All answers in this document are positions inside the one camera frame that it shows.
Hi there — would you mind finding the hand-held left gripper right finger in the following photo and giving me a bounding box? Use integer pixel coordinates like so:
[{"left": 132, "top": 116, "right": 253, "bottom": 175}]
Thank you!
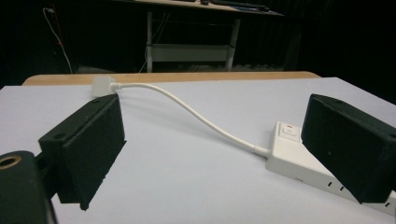
[{"left": 300, "top": 93, "right": 396, "bottom": 204}]

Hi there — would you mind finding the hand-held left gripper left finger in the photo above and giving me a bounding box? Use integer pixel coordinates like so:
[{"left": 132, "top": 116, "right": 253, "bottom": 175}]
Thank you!
[{"left": 37, "top": 93, "right": 127, "bottom": 212}]

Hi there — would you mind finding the white plug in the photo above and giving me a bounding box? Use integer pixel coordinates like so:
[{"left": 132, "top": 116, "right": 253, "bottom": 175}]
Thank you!
[{"left": 91, "top": 75, "right": 117, "bottom": 99}]

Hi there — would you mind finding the thin white hanging cable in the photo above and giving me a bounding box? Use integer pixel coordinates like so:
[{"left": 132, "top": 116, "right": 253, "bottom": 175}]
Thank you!
[{"left": 42, "top": 7, "right": 75, "bottom": 75}]

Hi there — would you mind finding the background desk with metal frame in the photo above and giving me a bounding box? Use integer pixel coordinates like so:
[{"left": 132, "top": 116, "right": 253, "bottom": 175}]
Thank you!
[{"left": 115, "top": 0, "right": 284, "bottom": 74}]

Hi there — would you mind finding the white power strip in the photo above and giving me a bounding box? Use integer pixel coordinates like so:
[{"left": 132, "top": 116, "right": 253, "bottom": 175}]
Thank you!
[{"left": 265, "top": 120, "right": 396, "bottom": 217}]

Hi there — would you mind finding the white power strip cable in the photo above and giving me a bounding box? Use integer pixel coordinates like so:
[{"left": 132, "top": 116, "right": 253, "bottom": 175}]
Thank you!
[{"left": 110, "top": 82, "right": 271, "bottom": 158}]

